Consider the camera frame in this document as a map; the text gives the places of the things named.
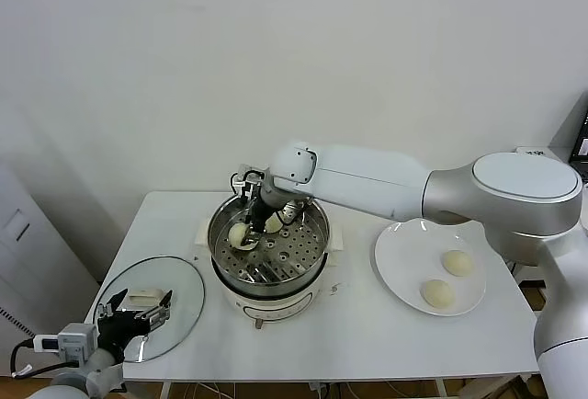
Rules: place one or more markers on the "white side desk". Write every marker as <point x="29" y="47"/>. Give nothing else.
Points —
<point x="528" y="151"/>

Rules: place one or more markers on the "black laptop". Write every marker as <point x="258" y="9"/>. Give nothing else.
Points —
<point x="581" y="137"/>

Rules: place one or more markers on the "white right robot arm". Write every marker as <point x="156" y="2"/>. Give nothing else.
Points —
<point x="367" y="178"/>

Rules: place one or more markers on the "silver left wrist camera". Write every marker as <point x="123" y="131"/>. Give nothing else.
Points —
<point x="75" y="341"/>

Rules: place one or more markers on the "cream steamed baozi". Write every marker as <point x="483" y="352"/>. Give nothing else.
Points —
<point x="274" y="225"/>
<point x="238" y="235"/>
<point x="438" y="294"/>
<point x="457" y="262"/>

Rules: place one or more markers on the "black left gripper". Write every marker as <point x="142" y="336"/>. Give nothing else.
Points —
<point x="115" y="327"/>

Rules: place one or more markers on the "white table leg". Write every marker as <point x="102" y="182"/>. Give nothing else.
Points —
<point x="440" y="390"/>
<point x="167" y="390"/>

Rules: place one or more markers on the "white cabinet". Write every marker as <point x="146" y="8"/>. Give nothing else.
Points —
<point x="27" y="242"/>

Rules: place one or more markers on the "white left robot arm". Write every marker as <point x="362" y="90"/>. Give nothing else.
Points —
<point x="98" y="367"/>

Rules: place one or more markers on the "perforated steel steamer basket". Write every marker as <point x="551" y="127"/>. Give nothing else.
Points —
<point x="298" y="256"/>

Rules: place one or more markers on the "white round plate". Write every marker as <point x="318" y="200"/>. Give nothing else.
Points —
<point x="404" y="261"/>

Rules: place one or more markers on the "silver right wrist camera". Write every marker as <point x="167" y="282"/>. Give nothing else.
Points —
<point x="245" y="184"/>

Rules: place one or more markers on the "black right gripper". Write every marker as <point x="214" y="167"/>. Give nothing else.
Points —
<point x="262" y="213"/>

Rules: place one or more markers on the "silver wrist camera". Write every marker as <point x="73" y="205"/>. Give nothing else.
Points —
<point x="75" y="341"/>
<point x="245" y="184"/>

